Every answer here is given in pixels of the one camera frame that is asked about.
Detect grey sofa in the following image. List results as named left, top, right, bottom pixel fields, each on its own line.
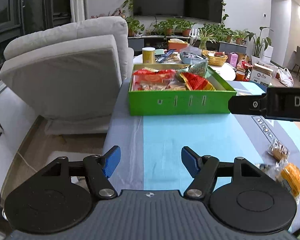
left=0, top=16, right=135, bottom=136

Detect pink carton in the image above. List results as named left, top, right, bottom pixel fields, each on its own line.
left=227, top=52, right=238, bottom=66

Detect blue striped tablecloth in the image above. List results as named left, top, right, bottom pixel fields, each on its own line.
left=102, top=79, right=300, bottom=233

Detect round white table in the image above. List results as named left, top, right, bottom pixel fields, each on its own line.
left=133, top=53, right=237, bottom=82

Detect potted green plant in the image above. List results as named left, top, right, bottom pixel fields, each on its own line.
left=126, top=17, right=145, bottom=38
left=176, top=19, right=197, bottom=38
left=154, top=20, right=177, bottom=37
left=216, top=25, right=237, bottom=43
left=200, top=24, right=221, bottom=40
left=234, top=29, right=248, bottom=46

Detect green cardboard box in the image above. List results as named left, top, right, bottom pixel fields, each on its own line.
left=128, top=64, right=237, bottom=116

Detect white curtain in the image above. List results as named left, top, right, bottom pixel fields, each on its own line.
left=69, top=0, right=86, bottom=22

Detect dark blue snack packet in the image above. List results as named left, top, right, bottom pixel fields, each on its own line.
left=155, top=50, right=180, bottom=64

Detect brown cookie packet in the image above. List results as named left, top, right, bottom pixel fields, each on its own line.
left=267, top=140, right=290, bottom=162

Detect green snack packet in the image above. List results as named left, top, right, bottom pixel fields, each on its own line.
left=187, top=61, right=208, bottom=78

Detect yellow woven basket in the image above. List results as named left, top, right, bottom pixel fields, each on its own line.
left=202, top=50, right=228, bottom=67

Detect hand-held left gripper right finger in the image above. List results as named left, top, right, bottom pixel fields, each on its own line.
left=181, top=146, right=276, bottom=201

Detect white plastic bag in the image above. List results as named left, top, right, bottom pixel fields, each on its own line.
left=277, top=67, right=294, bottom=87

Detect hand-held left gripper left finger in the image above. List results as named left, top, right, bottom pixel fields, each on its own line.
left=41, top=145, right=121, bottom=200

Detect orange tissue box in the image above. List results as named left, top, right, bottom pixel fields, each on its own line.
left=168, top=39, right=192, bottom=52

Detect green plant in glass vase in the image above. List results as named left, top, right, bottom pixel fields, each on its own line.
left=197, top=28, right=216, bottom=51

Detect red snack bags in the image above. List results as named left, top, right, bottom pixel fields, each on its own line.
left=236, top=60, right=253, bottom=80

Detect red yellow snack packet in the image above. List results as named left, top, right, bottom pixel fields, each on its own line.
left=179, top=72, right=216, bottom=91

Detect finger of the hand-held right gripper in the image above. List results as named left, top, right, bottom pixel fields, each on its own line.
left=228, top=87, right=300, bottom=123

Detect white cable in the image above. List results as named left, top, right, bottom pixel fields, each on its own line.
left=14, top=151, right=38, bottom=173

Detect grey television cabinet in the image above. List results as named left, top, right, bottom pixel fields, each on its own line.
left=127, top=34, right=248, bottom=55

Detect red flower bouquet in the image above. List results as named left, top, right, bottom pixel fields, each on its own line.
left=91, top=7, right=127, bottom=20

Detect tall plant in white pot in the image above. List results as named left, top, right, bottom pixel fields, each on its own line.
left=245, top=26, right=274, bottom=61

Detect blue plastic basket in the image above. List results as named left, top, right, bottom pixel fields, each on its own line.
left=179, top=51, right=208, bottom=66

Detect yellow canister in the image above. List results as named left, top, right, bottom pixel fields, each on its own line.
left=142, top=47, right=156, bottom=64

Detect white floor appliance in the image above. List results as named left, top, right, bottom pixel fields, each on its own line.
left=261, top=45, right=275, bottom=63

